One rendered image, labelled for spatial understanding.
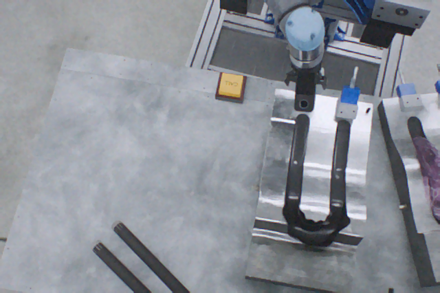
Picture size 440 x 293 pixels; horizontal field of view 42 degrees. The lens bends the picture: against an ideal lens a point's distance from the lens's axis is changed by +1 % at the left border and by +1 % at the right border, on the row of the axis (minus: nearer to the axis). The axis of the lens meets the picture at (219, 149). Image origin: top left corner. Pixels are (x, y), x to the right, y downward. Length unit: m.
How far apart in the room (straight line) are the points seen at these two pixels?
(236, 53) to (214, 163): 0.90
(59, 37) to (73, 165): 1.24
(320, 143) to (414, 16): 0.43
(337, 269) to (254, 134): 0.43
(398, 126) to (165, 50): 1.34
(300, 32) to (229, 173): 0.53
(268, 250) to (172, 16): 1.55
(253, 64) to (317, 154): 0.93
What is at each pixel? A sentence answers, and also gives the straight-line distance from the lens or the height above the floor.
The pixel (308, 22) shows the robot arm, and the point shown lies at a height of 1.30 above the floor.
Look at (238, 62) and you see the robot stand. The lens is 2.34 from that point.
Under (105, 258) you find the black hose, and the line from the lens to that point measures 1.47.
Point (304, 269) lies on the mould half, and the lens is 1.43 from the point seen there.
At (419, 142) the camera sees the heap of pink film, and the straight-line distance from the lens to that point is 1.56.
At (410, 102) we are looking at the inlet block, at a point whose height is 0.88.
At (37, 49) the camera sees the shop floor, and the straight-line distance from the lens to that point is 2.75.
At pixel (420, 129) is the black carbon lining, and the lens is 1.61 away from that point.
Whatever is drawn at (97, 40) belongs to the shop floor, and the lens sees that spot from 2.70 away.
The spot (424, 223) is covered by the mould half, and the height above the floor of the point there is 0.87.
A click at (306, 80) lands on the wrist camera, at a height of 1.10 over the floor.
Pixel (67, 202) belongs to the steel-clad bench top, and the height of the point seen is 0.80.
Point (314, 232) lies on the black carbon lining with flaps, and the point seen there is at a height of 0.87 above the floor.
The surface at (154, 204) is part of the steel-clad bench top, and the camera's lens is 1.52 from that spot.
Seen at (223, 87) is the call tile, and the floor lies 0.84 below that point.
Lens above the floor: 2.26
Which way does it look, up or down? 70 degrees down
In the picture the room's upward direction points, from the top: 1 degrees counter-clockwise
